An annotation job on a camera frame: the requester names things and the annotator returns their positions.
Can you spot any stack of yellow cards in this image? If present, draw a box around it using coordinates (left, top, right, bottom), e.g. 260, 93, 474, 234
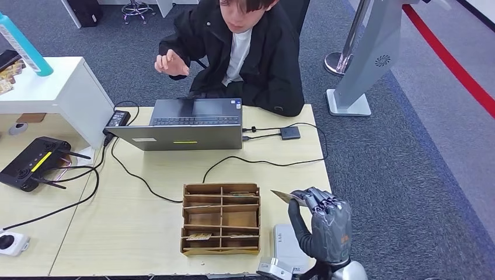
0, 59, 27, 96

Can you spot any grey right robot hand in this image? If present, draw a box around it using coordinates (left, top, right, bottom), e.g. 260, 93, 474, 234
287, 187, 353, 267

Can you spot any white paper slip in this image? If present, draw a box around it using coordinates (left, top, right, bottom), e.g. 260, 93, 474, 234
69, 146, 96, 167

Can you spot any small round white puck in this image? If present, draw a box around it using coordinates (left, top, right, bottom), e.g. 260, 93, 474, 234
9, 122, 29, 137

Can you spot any black router cable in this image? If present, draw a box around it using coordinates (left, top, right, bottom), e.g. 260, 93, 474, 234
50, 143, 107, 184

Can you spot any grey kiosk stand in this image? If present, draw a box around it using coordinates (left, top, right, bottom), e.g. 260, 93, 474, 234
326, 0, 422, 117

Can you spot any white desk leg panel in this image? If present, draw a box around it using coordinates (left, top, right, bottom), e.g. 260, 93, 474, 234
155, 0, 200, 18
60, 0, 83, 29

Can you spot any white desk shelf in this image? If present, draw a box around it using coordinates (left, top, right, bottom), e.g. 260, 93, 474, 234
0, 57, 115, 151

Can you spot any brown cardboard piece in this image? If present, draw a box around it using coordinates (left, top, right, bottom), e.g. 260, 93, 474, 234
16, 113, 47, 124

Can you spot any teal bottle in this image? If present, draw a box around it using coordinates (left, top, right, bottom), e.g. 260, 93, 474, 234
0, 11, 54, 77

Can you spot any black mains cable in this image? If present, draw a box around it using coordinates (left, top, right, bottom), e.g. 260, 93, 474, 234
103, 133, 183, 204

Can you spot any black router with yellow stripe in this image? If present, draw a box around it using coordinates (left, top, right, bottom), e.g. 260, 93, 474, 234
0, 136, 92, 193

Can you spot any black laptop power adapter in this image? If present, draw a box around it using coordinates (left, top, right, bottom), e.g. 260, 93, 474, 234
106, 110, 131, 128

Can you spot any grey laptop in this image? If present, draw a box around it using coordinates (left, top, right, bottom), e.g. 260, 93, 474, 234
105, 98, 243, 152

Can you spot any black power strip cable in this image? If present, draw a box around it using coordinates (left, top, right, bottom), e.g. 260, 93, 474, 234
2, 166, 100, 232

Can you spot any short black hub cable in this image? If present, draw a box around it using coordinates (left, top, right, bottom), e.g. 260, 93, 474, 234
242, 132, 282, 142

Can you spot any person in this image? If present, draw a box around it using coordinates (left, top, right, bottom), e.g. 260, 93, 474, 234
154, 0, 305, 118

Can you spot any yellow printed ID card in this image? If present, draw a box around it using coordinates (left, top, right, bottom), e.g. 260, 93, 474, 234
270, 189, 307, 207

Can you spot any thin black adapter cable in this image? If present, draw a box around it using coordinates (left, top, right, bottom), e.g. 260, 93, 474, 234
113, 100, 140, 127

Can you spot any white power strip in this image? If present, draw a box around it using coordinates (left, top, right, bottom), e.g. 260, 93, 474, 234
0, 230, 31, 257

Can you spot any small black USB hub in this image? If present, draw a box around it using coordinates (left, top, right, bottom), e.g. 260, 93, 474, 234
280, 126, 301, 141

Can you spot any black cabinet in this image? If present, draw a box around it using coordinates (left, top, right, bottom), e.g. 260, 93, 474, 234
66, 0, 104, 28

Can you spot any person's right hand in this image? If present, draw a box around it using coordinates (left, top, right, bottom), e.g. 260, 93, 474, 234
154, 49, 191, 77

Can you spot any chrome stanchion post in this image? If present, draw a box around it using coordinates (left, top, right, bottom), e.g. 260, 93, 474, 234
324, 0, 370, 77

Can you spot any chrome stool base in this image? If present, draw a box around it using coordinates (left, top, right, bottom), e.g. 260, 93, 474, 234
121, 0, 156, 26

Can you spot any wooden card organizer box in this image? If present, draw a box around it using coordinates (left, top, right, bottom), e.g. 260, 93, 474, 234
180, 183, 262, 257

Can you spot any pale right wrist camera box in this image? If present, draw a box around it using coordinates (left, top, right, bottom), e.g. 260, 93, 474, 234
257, 258, 295, 280

